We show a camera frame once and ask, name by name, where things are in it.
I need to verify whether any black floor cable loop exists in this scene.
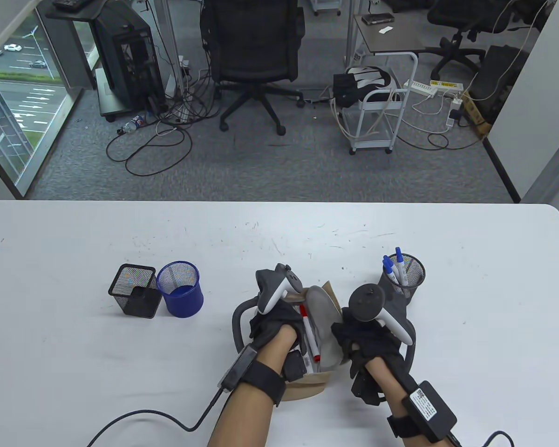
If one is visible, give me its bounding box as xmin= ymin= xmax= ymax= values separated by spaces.
xmin=105 ymin=123 xmax=192 ymax=177

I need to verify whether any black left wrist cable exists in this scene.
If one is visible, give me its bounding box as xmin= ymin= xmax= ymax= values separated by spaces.
xmin=88 ymin=389 xmax=226 ymax=447

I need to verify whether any black swivel office chair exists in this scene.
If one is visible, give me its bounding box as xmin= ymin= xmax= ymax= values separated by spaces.
xmin=426 ymin=0 xmax=513 ymax=81

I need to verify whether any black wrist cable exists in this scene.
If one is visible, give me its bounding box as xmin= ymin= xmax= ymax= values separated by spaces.
xmin=88 ymin=389 xmax=226 ymax=447
xmin=447 ymin=431 xmax=515 ymax=447

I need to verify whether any black mesh office chair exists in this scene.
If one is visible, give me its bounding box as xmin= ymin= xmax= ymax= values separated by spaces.
xmin=200 ymin=0 xmax=305 ymax=136

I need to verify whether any person's left hand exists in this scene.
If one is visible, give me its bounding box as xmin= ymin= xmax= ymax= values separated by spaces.
xmin=249 ymin=298 xmax=309 ymax=383

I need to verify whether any person's left forearm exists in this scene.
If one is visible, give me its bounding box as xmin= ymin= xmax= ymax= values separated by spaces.
xmin=207 ymin=326 xmax=299 ymax=447

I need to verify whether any black left wrist camera strap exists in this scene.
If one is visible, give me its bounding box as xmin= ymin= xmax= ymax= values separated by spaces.
xmin=218 ymin=344 xmax=287 ymax=406

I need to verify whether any red cap white marker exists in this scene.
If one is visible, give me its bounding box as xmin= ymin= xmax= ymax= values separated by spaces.
xmin=300 ymin=305 xmax=321 ymax=363

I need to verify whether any black and white bag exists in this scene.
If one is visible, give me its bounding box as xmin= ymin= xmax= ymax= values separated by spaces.
xmin=332 ymin=66 xmax=393 ymax=108

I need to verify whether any black computer tower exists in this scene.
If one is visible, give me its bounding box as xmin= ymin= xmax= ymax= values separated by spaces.
xmin=92 ymin=0 xmax=164 ymax=110

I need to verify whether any grey office desk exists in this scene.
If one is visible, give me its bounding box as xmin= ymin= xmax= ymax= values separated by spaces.
xmin=353 ymin=13 xmax=448 ymax=55

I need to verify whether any glass window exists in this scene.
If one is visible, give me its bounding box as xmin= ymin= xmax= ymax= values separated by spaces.
xmin=0 ymin=9 xmax=82 ymax=196

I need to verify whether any white grey hand controller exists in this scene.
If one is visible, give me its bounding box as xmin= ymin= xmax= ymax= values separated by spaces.
xmin=232 ymin=264 xmax=304 ymax=354
xmin=348 ymin=284 xmax=417 ymax=373

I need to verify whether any beige velcro pencil pouch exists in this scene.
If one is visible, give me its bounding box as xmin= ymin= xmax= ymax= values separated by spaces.
xmin=279 ymin=279 xmax=346 ymax=403

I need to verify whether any white wheeled cart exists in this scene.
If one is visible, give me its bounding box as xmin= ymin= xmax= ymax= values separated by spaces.
xmin=310 ymin=0 xmax=343 ymax=17

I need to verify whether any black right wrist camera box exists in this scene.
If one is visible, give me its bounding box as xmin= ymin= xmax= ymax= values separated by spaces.
xmin=388 ymin=381 xmax=458 ymax=443

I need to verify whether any person's right hand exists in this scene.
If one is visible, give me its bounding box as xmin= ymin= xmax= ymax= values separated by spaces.
xmin=331 ymin=307 xmax=408 ymax=406

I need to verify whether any black round mesh pen cup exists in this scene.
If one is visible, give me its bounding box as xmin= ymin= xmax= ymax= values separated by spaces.
xmin=377 ymin=254 xmax=427 ymax=304

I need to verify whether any cardboard box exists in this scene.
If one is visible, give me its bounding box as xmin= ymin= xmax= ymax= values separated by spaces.
xmin=461 ymin=91 xmax=493 ymax=139

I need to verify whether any black square mesh pen holder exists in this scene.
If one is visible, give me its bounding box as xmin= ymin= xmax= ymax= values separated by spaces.
xmin=108 ymin=264 xmax=163 ymax=319

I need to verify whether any tangle of black cables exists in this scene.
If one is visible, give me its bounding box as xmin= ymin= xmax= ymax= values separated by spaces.
xmin=156 ymin=42 xmax=222 ymax=125

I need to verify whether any blue mesh pen cup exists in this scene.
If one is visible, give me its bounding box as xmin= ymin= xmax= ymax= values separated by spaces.
xmin=157 ymin=261 xmax=204 ymax=318

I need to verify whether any person's right forearm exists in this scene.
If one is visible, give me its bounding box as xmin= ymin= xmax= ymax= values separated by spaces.
xmin=363 ymin=358 xmax=450 ymax=447

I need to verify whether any white rolling cart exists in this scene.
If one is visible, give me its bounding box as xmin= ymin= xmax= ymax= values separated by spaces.
xmin=349 ymin=51 xmax=419 ymax=155

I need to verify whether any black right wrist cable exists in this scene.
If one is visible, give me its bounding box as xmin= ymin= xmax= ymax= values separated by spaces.
xmin=447 ymin=431 xmax=515 ymax=447

